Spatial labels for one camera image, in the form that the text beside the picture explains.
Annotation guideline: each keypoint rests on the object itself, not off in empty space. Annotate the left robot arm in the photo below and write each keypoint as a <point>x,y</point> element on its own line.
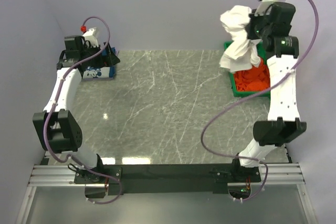
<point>59,133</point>

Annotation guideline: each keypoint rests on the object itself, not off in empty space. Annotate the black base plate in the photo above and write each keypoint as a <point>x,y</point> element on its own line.
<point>137,186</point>

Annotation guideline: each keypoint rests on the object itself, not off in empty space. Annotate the orange t-shirt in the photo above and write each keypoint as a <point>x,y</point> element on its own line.
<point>254,79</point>

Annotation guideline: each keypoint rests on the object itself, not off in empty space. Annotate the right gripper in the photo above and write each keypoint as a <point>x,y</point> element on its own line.
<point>252,31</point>

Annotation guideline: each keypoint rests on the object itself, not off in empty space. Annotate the folded blue printed t-shirt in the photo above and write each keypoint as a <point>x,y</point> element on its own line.
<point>99,72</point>

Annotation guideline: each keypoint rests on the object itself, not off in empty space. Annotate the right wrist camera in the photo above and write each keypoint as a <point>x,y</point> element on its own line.
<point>263,6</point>

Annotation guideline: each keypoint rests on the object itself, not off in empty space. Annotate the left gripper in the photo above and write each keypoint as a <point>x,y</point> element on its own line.
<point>98,55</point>

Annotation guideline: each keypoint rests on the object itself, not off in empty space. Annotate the white t-shirt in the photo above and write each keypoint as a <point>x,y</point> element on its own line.
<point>241,54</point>

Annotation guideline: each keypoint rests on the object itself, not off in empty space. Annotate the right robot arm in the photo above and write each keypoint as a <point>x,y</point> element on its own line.
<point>283,123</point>

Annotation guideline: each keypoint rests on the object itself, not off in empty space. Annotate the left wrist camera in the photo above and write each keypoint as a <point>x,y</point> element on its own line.
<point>91,35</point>

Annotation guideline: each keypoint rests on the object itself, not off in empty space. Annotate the aluminium rail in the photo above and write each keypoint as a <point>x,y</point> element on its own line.
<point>273,174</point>

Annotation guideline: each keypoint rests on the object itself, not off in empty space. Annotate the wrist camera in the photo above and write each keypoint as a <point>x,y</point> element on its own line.
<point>263,6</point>
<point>91,35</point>

